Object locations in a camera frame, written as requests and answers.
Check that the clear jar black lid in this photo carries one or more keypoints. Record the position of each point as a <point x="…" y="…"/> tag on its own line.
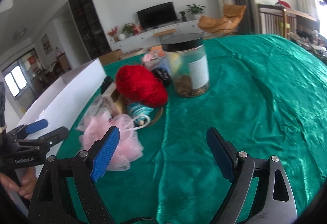
<point x="187" y="60"/>

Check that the pink bath pouf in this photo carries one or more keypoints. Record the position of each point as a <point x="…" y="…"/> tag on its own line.
<point x="129" y="148"/>

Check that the green satin tablecloth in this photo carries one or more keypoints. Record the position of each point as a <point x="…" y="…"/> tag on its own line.
<point x="267" y="96"/>

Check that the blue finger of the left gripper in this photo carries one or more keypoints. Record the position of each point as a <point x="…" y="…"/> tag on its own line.
<point x="27" y="129"/>
<point x="54" y="137"/>

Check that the orange lounge chair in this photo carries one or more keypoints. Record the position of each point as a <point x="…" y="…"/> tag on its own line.
<point x="232" y="16"/>

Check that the black beaded scrunchie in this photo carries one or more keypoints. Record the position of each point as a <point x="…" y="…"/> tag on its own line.
<point x="105" y="84"/>

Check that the red green flower plant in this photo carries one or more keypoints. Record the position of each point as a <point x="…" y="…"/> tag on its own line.
<point x="131" y="29"/>

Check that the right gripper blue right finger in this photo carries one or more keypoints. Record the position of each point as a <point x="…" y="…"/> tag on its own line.
<point x="273" y="201"/>

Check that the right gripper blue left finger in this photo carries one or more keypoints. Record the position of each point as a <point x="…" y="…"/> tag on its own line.
<point x="51" y="201"/>

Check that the white tv cabinet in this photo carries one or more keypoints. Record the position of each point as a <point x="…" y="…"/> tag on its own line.
<point x="146" y="39"/>

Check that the teal patterned sachet pouch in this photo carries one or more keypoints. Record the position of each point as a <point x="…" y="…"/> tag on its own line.
<point x="136" y="109"/>

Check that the black fabric scrunchie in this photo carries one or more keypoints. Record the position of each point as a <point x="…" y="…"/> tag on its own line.
<point x="162" y="75"/>

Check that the red yarn ball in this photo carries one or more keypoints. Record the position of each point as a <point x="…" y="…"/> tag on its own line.
<point x="138" y="84"/>

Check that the pink paper bundle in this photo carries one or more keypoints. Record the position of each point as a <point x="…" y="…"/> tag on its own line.
<point x="150" y="61"/>

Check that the wooden side stool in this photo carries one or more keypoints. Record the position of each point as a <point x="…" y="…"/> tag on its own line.
<point x="163" y="33"/>

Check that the cream paper tissue pack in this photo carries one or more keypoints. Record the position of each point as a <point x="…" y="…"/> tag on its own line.
<point x="114" y="101"/>

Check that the white storage box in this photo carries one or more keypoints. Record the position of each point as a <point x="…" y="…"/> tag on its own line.
<point x="64" y="100"/>

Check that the small potted plant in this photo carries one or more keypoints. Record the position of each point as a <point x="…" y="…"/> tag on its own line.
<point x="183" y="15"/>

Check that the green potted plant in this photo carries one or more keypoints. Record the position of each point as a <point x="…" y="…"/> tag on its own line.
<point x="196" y="10"/>

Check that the red flowers white vase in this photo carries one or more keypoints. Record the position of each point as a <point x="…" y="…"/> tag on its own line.
<point x="115" y="36"/>

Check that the dark bookshelf cabinet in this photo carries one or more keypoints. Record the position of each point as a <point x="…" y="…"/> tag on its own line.
<point x="89" y="27"/>

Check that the dark wooden dining chair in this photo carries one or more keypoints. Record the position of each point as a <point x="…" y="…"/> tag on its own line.
<point x="276" y="20"/>

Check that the orange book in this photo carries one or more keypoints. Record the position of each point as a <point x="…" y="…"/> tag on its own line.
<point x="156" y="52"/>

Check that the black television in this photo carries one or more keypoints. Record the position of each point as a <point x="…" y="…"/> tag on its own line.
<point x="157" y="15"/>

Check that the white printed plastic bag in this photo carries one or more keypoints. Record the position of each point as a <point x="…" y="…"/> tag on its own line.
<point x="96" y="109"/>

